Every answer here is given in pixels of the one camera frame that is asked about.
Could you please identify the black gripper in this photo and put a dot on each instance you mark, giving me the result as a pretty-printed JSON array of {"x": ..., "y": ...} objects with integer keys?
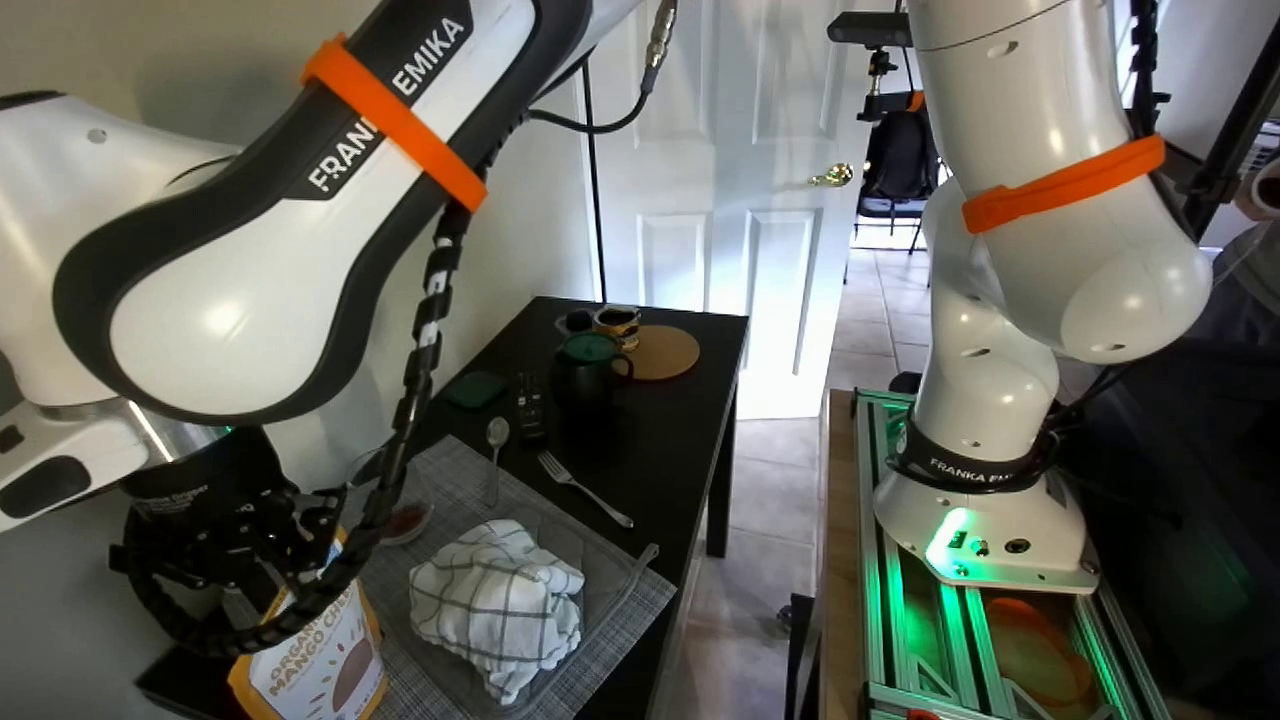
[{"x": 214, "y": 486}]

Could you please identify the orange snack packet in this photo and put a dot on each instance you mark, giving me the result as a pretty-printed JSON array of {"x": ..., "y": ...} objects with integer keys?
[{"x": 320, "y": 665}]

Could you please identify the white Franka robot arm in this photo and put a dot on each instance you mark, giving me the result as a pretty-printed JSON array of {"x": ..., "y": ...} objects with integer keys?
[{"x": 1040, "y": 134}]

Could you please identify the white checkered cloth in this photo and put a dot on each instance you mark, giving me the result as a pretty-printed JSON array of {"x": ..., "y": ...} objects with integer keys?
[{"x": 502, "y": 606}]

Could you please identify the silver spoon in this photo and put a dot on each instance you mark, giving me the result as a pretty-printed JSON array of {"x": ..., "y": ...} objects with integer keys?
[{"x": 498, "y": 435}]

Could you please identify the green round lid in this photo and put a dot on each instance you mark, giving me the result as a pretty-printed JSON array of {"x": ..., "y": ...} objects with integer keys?
[{"x": 475, "y": 390}]

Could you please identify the small black remote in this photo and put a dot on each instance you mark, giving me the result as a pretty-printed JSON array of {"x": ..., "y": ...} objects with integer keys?
[{"x": 530, "y": 419}]

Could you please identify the silver fork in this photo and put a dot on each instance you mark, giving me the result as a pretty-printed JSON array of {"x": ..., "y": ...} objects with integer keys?
[{"x": 583, "y": 488}]

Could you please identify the grey grid mat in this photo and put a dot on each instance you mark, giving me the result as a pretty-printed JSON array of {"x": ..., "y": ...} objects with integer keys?
[{"x": 601, "y": 564}]

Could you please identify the dark green mug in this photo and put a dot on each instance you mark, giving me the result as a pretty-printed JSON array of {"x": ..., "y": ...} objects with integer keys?
[{"x": 587, "y": 381}]

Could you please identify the small black container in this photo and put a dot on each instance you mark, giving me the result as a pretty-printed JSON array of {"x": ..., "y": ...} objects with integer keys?
[{"x": 575, "y": 322}]

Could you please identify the black table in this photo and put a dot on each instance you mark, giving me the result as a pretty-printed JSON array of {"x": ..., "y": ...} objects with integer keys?
[{"x": 664, "y": 435}]

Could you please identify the yellow patterned cup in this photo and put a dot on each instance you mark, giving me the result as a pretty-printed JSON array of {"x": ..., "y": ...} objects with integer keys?
[{"x": 618, "y": 322}]

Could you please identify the round cork coaster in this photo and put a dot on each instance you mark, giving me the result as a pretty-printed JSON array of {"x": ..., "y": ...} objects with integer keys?
[{"x": 664, "y": 352}]

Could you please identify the wooden board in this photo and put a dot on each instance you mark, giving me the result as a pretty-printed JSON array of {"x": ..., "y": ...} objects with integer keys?
[{"x": 841, "y": 572}]

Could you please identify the white panel door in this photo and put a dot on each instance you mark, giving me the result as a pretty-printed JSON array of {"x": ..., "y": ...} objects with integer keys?
[{"x": 745, "y": 134}]

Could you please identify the brass door knob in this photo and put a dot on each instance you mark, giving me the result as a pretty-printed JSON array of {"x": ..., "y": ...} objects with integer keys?
[{"x": 835, "y": 173}]

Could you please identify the blue folding chair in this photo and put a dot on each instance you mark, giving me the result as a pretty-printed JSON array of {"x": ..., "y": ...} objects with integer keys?
[{"x": 891, "y": 209}]

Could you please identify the black backpack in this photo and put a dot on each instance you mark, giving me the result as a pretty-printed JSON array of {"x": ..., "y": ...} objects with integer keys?
[{"x": 901, "y": 155}]

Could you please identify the green lit metal frame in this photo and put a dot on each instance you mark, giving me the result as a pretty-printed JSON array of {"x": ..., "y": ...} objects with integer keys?
[{"x": 932, "y": 625}]

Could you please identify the orange disc under frame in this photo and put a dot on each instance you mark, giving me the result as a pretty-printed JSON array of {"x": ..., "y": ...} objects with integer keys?
[{"x": 1047, "y": 654}]

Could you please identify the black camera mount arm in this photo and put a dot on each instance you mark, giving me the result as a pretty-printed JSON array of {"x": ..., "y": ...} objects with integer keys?
[{"x": 874, "y": 31}]

